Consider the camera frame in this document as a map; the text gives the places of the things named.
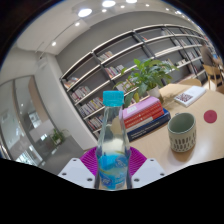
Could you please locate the large green potted plant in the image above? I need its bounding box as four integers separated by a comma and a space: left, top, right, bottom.
114, 58, 179, 108

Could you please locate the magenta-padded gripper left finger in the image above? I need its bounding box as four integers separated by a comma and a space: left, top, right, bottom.
57, 146, 101, 190

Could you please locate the small green potted plant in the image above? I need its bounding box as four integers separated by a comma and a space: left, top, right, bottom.
50, 128, 68, 146

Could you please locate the red book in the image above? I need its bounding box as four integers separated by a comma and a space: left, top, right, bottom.
123, 105, 165, 129

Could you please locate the dark blue book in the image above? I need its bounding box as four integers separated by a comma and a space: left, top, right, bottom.
126, 108, 172, 142

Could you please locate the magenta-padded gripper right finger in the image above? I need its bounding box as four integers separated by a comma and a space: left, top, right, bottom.
128, 146, 167, 189

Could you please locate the flat round red coaster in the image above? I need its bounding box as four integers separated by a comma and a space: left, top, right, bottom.
203, 109, 218, 124

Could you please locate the group of ceiling lights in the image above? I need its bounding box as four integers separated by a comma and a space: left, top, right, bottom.
49, 0, 154, 48

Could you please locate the clear bottle with blue cap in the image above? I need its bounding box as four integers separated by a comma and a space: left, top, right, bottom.
94, 90, 132, 192

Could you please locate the dark bookshelf unit with books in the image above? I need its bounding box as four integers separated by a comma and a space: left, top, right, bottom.
59, 23, 214, 139

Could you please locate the light wooden chair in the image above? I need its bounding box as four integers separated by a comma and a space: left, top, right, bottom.
203, 63, 224, 89
178, 78, 203, 88

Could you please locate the green patterned ceramic cup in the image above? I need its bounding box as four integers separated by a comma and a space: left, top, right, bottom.
167, 112, 198, 154

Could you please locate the person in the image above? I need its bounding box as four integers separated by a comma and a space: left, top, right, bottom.
199, 43, 223, 68

